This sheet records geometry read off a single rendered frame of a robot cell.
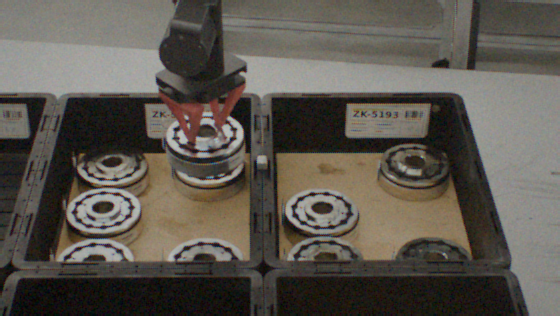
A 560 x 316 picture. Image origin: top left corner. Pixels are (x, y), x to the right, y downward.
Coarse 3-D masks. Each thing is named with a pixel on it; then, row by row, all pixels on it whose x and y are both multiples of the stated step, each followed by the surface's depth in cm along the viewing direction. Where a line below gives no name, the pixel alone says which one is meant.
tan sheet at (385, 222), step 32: (288, 160) 162; (320, 160) 162; (352, 160) 162; (288, 192) 155; (352, 192) 155; (384, 192) 156; (448, 192) 156; (384, 224) 149; (416, 224) 149; (448, 224) 150; (384, 256) 144
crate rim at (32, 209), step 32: (64, 96) 157; (96, 96) 157; (128, 96) 157; (224, 96) 158; (256, 96) 158; (256, 128) 153; (256, 160) 145; (32, 192) 138; (256, 192) 139; (32, 224) 133; (256, 224) 135; (256, 256) 128
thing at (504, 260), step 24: (264, 96) 158; (288, 96) 158; (312, 96) 158; (336, 96) 158; (360, 96) 158; (384, 96) 158; (408, 96) 158; (432, 96) 158; (456, 96) 159; (264, 120) 153; (264, 144) 148; (480, 168) 144; (264, 192) 139; (480, 192) 139; (264, 216) 134; (264, 240) 131; (504, 240) 131; (264, 264) 128; (288, 264) 127; (312, 264) 127; (336, 264) 127; (360, 264) 127; (384, 264) 127; (408, 264) 127; (432, 264) 127; (456, 264) 127; (480, 264) 127; (504, 264) 127
